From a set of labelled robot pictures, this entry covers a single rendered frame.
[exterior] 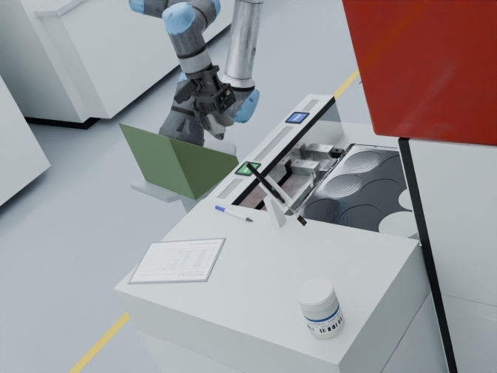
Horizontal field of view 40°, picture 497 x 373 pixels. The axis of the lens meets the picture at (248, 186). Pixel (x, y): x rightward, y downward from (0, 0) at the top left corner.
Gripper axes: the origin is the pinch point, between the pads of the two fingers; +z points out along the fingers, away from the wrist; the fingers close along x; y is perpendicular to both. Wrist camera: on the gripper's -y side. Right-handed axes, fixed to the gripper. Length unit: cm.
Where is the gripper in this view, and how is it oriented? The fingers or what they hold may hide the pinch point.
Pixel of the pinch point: (218, 135)
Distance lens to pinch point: 178.0
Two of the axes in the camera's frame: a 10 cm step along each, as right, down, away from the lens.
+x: 5.6, -6.0, 5.7
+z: 3.0, 7.9, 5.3
